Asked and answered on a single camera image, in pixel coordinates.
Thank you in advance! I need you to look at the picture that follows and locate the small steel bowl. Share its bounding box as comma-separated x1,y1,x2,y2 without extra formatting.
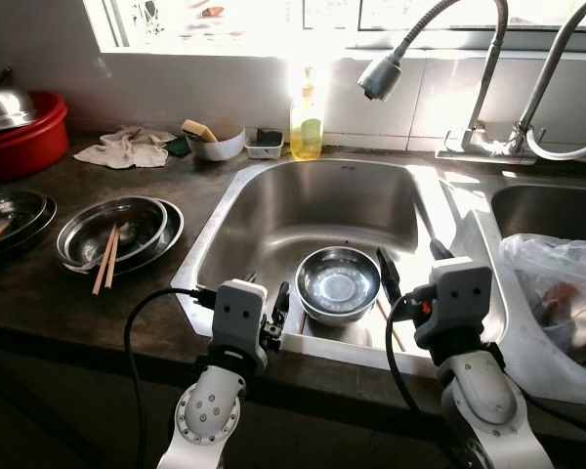
295,246,383,326

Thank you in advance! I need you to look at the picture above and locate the stainless steel double sink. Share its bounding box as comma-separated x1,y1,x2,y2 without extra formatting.
171,156,586,409

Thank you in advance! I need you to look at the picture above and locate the clear plastic bag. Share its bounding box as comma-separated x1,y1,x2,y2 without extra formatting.
498,233,586,370

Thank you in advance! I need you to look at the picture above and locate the small white plastic tray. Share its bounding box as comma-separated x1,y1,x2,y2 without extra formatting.
244,127,285,160

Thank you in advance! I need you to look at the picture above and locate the white ceramic bowl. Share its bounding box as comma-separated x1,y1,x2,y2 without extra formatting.
186,127,247,162

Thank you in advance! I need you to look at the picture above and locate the yellow sponge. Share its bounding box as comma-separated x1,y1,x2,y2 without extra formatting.
182,119,220,144

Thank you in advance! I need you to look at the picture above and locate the yellow dish soap bottle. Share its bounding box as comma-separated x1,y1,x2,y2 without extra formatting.
289,66,325,162

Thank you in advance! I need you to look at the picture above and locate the crumpled beige dishcloth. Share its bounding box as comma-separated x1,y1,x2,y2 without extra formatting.
73,126,178,171

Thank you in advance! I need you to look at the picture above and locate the gooseneck faucet with spray head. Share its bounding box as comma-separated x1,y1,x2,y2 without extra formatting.
357,0,514,165

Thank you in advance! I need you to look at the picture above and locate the grey gooseneck faucet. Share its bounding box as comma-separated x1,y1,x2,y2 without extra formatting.
511,0,586,157

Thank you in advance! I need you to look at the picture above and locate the red plastic basin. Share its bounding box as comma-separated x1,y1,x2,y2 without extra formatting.
0,91,70,184

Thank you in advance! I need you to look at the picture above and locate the domed steel lid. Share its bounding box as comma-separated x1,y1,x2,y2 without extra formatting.
0,86,38,135

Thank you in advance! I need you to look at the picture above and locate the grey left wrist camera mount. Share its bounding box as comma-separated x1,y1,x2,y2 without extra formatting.
210,279,271,364

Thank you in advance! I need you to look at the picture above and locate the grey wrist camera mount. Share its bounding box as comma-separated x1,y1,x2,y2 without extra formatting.
210,279,271,364
413,257,495,348

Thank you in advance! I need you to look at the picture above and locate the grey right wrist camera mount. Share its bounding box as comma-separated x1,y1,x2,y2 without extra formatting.
413,257,495,348

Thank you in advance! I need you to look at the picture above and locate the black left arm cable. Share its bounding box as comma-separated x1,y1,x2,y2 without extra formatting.
124,287,219,469

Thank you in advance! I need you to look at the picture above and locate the white water hose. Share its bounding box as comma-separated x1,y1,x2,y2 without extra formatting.
523,127,586,163

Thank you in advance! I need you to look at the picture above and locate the window with white frame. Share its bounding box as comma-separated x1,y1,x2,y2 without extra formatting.
83,0,586,55

